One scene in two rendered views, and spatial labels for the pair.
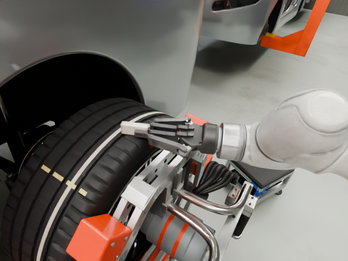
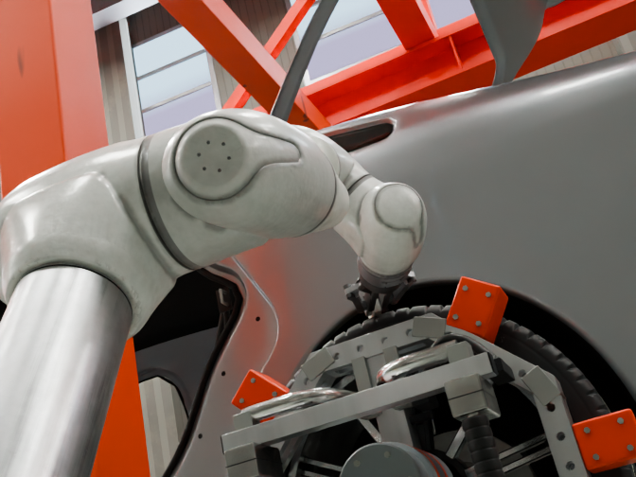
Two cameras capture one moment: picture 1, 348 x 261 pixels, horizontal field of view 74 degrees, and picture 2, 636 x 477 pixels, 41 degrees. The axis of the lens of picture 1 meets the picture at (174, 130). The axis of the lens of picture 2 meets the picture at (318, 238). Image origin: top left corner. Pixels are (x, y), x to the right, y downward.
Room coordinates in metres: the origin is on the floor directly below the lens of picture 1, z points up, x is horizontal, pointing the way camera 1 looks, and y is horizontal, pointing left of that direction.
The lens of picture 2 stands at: (0.13, -1.39, 0.68)
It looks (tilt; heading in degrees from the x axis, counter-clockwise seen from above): 24 degrees up; 80
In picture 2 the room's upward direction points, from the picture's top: 13 degrees counter-clockwise
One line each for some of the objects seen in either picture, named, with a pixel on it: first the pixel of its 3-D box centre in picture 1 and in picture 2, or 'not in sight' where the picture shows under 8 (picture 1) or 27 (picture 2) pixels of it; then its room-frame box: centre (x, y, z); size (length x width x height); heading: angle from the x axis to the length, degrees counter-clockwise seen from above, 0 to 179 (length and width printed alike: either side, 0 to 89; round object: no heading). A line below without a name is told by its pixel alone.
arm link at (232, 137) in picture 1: (228, 141); (385, 257); (0.44, -0.13, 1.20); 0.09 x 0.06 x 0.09; 177
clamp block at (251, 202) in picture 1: (241, 201); (472, 398); (0.48, -0.25, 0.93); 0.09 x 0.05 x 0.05; 63
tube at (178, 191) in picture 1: (216, 182); (421, 354); (0.45, -0.14, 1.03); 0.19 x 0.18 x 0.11; 63
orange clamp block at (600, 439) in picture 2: (199, 163); (610, 441); (0.70, -0.13, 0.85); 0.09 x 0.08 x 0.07; 153
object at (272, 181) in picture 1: (256, 175); not in sight; (1.33, -0.72, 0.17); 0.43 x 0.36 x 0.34; 126
